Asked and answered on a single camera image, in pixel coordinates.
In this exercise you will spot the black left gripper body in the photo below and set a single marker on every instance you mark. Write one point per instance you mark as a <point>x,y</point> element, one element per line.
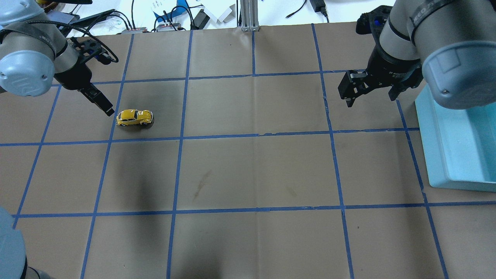
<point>74,77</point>

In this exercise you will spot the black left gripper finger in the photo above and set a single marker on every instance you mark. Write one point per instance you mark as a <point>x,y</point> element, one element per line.
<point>95,96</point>

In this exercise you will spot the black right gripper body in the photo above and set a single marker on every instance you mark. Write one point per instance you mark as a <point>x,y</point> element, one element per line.
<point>388,68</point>

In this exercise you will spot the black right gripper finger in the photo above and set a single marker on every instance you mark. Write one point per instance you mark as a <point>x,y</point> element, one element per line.
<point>353,85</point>

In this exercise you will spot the yellow toy beetle car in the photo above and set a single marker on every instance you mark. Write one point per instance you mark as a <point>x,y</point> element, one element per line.
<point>133,117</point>

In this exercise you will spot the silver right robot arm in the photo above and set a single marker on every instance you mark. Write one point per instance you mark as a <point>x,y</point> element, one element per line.
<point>450,44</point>

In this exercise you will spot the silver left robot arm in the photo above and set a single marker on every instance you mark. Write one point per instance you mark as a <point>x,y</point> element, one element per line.
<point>35,52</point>

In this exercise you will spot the black power adapter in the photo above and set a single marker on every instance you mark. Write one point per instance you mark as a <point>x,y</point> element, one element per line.
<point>318,6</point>

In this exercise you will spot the light blue plastic bin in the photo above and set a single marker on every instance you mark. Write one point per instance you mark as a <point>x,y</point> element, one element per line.
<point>459,145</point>

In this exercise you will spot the aluminium frame post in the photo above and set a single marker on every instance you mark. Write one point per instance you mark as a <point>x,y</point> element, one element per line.
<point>249,15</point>

